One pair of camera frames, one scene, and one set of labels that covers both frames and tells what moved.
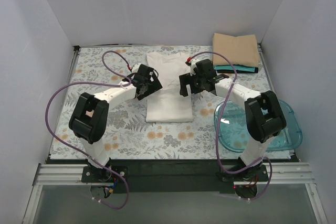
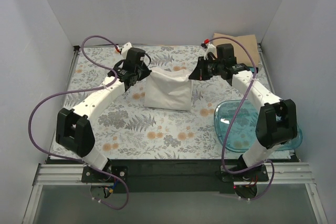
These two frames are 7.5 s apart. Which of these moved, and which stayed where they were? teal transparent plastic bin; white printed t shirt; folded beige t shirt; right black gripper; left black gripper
Moved: left black gripper; white printed t shirt; right black gripper
Stayed: teal transparent plastic bin; folded beige t shirt
